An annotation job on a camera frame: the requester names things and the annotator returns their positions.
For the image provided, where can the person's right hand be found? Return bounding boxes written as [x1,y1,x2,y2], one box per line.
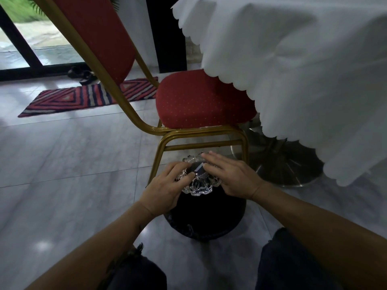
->
[201,151,267,201]

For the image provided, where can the person's left hand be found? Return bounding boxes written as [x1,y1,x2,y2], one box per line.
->
[137,161,196,219]

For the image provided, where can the clear glass ashtray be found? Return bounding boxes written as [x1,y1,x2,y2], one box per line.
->
[175,152,223,198]

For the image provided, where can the person's left forearm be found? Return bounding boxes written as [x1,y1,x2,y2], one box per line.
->
[27,202,155,290]

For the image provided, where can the person's right forearm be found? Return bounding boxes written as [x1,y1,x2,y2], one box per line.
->
[252,182,387,290]

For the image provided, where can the black trash bin with bag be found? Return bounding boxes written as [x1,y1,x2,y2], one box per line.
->
[163,186,247,242]

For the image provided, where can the round metal table base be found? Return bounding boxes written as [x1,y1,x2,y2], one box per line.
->
[229,117,326,187]

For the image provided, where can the person's dark trousers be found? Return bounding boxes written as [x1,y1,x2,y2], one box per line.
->
[102,228,343,290]

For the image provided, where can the white scalloped tablecloth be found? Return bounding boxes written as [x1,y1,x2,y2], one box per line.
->
[171,0,387,187]

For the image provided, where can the red striped woven rug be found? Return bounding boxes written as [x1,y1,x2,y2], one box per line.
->
[18,77,159,118]

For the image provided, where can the black pillar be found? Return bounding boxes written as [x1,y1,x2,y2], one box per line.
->
[145,0,188,74]

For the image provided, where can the pair of black sandals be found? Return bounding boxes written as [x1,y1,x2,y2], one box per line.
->
[67,66,98,86]

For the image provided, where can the black framed glass door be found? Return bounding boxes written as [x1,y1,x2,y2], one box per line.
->
[0,0,91,82]

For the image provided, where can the green fern plant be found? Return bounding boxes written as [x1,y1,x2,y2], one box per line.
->
[27,0,46,16]

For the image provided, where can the red chair with gold frame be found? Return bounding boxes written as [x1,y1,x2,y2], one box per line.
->
[30,0,258,187]

